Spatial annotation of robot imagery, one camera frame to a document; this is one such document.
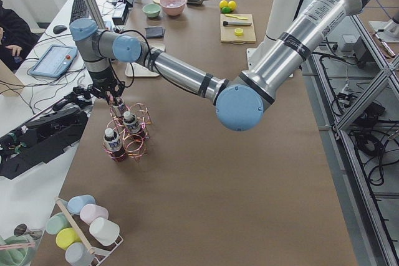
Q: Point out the cream rabbit tray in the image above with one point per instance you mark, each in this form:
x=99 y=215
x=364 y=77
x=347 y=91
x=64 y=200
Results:
x=136 y=70

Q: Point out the teach pendant tablet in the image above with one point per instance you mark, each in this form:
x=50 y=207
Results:
x=55 y=62

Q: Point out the tea bottle near corner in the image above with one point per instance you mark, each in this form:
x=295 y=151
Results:
x=113 y=145

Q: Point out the black computer mouse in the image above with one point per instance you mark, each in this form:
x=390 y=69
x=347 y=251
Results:
x=58 y=29

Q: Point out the tea bottle corner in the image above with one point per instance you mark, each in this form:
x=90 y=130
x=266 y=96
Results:
x=118 y=108
x=113 y=145

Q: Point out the seated person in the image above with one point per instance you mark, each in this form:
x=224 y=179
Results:
x=17 y=40

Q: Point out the blue cup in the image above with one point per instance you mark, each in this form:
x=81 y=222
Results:
x=75 y=204

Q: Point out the tea bottle far corner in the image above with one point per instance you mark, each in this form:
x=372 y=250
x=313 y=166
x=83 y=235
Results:
x=118 y=108

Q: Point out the white cup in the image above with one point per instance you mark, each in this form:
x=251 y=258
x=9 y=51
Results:
x=104 y=231

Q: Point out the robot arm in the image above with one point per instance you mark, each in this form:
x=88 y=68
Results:
x=240 y=103

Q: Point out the pink bowl with ice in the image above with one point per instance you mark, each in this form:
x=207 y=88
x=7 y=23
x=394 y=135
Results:
x=173 y=7

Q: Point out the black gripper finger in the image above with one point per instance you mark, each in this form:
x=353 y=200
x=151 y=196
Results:
x=109 y=98
x=119 y=96

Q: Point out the wooden cutting board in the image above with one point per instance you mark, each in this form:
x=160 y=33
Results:
x=227 y=33

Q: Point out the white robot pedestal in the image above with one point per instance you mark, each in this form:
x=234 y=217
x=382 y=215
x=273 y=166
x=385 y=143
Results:
x=283 y=13

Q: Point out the copper wire bottle basket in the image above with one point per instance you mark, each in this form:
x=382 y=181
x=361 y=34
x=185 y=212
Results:
x=126 y=134

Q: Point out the green bowl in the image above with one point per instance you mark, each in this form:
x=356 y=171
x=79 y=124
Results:
x=152 y=10

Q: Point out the yellow plastic knife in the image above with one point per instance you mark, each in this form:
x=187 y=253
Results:
x=236 y=17

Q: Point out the yellow cup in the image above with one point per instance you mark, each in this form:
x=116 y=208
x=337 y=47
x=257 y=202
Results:
x=66 y=237

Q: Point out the white wire cup rack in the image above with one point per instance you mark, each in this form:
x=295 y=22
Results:
x=101 y=253

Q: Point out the black keyboard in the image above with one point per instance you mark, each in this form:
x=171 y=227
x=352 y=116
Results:
x=79 y=10

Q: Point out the green cup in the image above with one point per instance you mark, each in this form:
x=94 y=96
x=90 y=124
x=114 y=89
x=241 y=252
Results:
x=56 y=223

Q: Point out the green lime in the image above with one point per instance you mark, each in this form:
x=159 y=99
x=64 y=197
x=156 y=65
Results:
x=226 y=10

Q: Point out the whole lemon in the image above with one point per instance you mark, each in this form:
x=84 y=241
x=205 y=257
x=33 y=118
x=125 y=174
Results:
x=232 y=5
x=223 y=3

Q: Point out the grey cup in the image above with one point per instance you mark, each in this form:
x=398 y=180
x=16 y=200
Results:
x=78 y=255

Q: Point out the tea bottle middle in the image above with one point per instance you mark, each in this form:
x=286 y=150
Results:
x=133 y=126

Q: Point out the grey folded cloth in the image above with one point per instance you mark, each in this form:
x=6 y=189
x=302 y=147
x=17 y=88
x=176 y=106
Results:
x=154 y=32

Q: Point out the pink cup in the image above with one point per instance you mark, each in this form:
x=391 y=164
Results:
x=90 y=212

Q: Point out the half lemon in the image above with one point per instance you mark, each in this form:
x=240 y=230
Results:
x=239 y=32

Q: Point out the steel muddler black tip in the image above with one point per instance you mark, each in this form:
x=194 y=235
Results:
x=236 y=24

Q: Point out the black equipment case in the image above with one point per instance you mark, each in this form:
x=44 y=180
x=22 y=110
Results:
x=40 y=141

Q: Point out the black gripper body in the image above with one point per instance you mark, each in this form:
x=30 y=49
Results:
x=110 y=89

